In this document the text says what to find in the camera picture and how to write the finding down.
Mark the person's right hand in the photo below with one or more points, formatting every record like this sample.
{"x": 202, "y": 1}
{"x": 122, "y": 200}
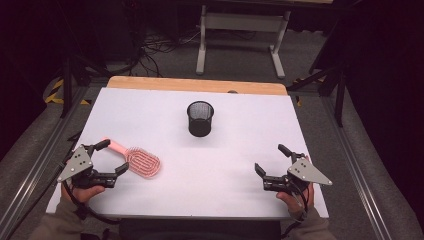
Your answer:
{"x": 293, "y": 201}

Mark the black seat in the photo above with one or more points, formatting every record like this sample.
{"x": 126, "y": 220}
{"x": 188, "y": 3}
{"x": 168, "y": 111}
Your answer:
{"x": 200, "y": 230}

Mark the yellow black hazard tape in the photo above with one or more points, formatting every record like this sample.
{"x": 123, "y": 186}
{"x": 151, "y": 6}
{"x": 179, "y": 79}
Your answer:
{"x": 53, "y": 96}
{"x": 298, "y": 100}

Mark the white metal desk frame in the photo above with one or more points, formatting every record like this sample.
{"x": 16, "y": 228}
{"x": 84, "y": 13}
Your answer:
{"x": 245, "y": 22}

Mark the person's left hand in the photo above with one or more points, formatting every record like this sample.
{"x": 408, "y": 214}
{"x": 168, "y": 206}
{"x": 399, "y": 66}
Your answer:
{"x": 83, "y": 194}

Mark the black mesh pen holder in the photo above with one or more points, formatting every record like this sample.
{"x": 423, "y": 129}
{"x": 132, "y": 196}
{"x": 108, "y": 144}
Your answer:
{"x": 200, "y": 120}

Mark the black metal stand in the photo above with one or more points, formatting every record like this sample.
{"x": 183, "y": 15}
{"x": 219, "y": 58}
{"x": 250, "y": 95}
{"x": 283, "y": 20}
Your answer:
{"x": 68, "y": 86}
{"x": 339, "y": 100}

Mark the aluminium floor rail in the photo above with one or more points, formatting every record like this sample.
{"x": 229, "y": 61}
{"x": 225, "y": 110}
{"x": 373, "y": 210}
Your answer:
{"x": 33, "y": 173}
{"x": 353, "y": 166}

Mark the pink hairbrush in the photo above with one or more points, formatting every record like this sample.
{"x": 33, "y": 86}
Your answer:
{"x": 141, "y": 160}

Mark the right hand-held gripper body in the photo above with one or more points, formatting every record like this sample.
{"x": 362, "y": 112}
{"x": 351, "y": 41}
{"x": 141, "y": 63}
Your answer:
{"x": 308, "y": 173}

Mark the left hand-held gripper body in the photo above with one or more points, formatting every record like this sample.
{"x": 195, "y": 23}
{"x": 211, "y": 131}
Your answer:
{"x": 76, "y": 163}

